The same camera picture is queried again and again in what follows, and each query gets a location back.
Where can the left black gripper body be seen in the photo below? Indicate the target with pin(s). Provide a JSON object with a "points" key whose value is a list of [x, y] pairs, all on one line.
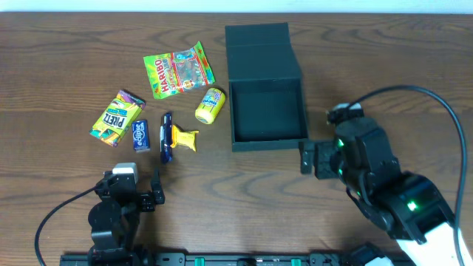
{"points": [[146, 201]]}

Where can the Pretz snack box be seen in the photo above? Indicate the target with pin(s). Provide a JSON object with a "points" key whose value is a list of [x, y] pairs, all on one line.
{"points": [[117, 118]]}

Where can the black open gift box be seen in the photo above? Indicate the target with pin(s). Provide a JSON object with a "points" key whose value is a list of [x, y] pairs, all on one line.
{"points": [[265, 88]]}

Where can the Haribo gummy candy bag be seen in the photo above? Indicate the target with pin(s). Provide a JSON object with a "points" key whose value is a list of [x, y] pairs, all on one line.
{"points": [[174, 73]]}

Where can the dark blue candy bar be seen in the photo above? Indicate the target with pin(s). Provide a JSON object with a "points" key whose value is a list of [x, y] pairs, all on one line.
{"points": [[166, 139]]}

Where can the blue Eclipse mint tin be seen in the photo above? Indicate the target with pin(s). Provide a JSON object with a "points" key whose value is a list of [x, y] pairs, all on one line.
{"points": [[140, 136]]}

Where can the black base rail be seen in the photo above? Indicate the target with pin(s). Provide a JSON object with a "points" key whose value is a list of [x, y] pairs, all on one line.
{"points": [[180, 259]]}

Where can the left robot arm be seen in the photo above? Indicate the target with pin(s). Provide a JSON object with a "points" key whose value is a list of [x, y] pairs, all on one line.
{"points": [[115, 220]]}

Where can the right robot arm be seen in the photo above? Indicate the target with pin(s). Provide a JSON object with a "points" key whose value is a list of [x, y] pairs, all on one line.
{"points": [[407, 206]]}

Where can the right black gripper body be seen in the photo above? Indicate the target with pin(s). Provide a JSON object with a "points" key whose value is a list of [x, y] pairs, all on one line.
{"points": [[323, 159]]}

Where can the yellow Mentos gum bottle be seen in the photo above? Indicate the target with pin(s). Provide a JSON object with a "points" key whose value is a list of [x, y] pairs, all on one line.
{"points": [[210, 106]]}

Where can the yellow candy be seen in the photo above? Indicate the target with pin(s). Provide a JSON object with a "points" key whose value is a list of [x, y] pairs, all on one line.
{"points": [[180, 138]]}

